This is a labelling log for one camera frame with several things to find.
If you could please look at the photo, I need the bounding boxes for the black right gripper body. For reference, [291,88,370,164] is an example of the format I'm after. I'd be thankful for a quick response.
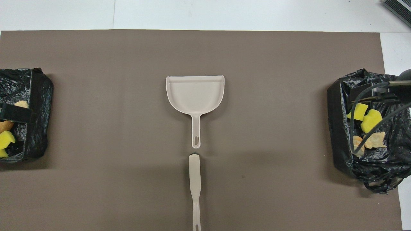
[372,87,411,104]

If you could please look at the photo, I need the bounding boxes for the brown bread roll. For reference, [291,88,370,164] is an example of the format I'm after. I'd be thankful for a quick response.
[0,120,15,133]

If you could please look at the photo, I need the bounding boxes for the green and yellow sponge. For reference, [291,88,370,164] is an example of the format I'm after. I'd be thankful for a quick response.
[346,103,369,121]

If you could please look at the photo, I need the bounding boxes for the yellow sponge piece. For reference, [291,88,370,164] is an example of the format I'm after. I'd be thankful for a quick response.
[361,109,383,134]
[0,131,16,158]

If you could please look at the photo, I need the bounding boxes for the beige bread chunk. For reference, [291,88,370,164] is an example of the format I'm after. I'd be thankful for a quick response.
[363,131,388,149]
[352,135,365,158]

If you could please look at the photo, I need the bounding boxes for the beige plastic dustpan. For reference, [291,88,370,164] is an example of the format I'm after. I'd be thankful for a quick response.
[166,75,225,150]

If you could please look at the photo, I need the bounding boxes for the beige hand brush black bristles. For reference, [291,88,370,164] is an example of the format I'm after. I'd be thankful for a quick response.
[188,153,202,231]

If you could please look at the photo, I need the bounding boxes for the black bag-covered trash bin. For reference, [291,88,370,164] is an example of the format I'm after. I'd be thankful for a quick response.
[0,67,54,164]

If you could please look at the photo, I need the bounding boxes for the open black bag-lined trash bin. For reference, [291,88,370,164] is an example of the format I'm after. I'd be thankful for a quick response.
[328,68,411,194]

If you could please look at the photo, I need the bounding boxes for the dark ribbed device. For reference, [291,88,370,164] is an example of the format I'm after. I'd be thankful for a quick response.
[381,0,411,28]

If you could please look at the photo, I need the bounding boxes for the brown table mat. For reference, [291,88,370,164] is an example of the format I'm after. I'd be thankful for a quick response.
[0,30,403,231]

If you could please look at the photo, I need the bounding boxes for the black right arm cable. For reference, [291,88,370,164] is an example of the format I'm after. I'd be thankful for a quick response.
[349,81,411,155]

